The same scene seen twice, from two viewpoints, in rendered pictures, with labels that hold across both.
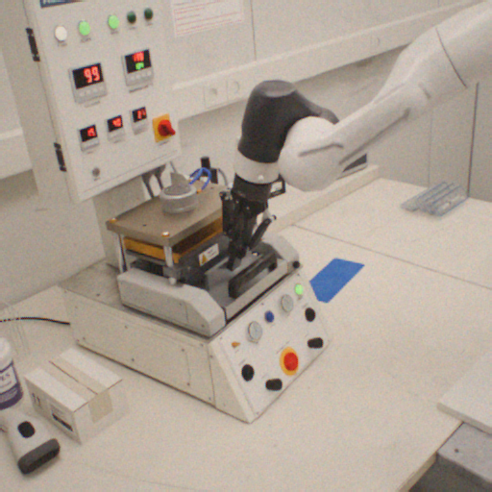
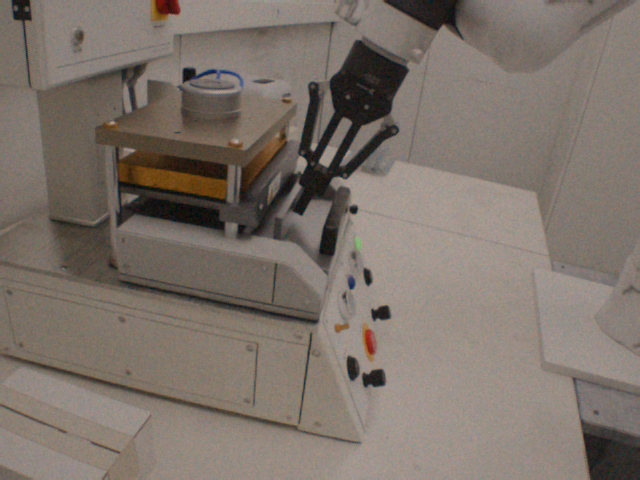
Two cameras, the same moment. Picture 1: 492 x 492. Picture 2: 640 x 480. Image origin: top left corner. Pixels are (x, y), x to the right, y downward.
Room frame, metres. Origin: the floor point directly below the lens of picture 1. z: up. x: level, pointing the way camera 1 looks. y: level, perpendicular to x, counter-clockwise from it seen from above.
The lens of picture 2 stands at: (0.61, 0.36, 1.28)
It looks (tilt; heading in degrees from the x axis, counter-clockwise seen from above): 27 degrees down; 327
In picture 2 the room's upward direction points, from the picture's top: 8 degrees clockwise
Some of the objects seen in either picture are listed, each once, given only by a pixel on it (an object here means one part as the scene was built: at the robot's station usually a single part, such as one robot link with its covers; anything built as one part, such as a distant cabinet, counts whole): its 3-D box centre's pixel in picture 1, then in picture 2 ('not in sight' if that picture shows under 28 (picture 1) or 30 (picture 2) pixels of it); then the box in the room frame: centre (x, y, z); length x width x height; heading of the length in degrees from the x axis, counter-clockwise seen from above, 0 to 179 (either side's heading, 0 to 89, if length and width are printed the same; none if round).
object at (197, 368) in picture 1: (203, 308); (215, 281); (1.26, 0.12, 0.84); 0.53 x 0.37 x 0.17; 51
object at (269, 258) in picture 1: (253, 273); (336, 217); (1.14, -0.01, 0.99); 0.15 x 0.02 x 0.04; 141
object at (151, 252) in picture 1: (184, 222); (212, 141); (1.26, 0.13, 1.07); 0.22 x 0.17 x 0.10; 141
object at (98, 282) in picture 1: (180, 275); (185, 230); (1.28, 0.16, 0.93); 0.46 x 0.35 x 0.01; 51
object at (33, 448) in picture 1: (18, 431); not in sight; (0.96, 0.48, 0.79); 0.20 x 0.08 x 0.08; 42
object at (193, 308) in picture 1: (169, 300); (221, 265); (1.10, 0.17, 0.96); 0.25 x 0.05 x 0.07; 51
